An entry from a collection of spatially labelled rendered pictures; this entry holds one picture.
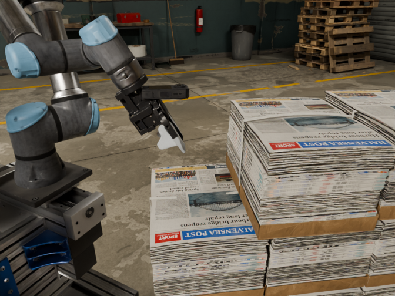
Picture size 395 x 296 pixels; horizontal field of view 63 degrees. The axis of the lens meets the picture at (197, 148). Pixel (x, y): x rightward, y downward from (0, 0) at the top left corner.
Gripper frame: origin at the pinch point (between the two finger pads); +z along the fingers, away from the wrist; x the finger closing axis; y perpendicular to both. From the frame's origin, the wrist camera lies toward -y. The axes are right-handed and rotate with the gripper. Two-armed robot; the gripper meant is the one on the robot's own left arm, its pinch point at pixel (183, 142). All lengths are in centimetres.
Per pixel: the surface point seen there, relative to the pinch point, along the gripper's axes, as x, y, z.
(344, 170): 21.7, -28.8, 15.0
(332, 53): -516, -256, 220
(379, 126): 10.3, -43.8, 18.2
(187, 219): 10.9, 8.5, 14.5
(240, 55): -667, -122, 173
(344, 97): -10, -47, 19
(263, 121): 3.6, -20.4, 4.7
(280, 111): -3.0, -26.6, 8.0
